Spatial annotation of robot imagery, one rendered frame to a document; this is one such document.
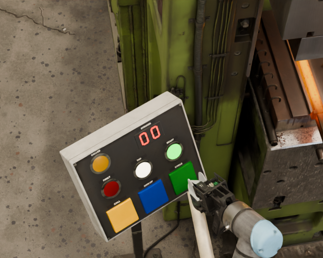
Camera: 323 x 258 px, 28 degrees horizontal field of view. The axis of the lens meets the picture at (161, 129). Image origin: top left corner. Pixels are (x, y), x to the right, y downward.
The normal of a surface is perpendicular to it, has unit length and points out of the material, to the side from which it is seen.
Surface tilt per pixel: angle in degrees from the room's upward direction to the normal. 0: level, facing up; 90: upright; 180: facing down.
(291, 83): 0
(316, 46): 90
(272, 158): 90
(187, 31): 90
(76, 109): 0
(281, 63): 0
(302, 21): 90
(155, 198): 60
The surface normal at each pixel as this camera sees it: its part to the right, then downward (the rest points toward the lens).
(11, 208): 0.00, -0.52
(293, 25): 0.16, 0.84
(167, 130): 0.48, 0.36
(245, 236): -0.81, -0.04
